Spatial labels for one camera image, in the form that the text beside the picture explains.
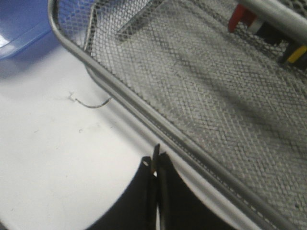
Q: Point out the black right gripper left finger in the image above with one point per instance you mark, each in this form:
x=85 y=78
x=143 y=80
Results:
x=136 y=208

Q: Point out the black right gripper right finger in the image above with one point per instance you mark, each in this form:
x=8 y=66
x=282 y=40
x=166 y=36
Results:
x=179 y=207

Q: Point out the blue plastic tray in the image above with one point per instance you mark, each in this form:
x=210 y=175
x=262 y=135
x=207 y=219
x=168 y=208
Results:
x=22 y=22

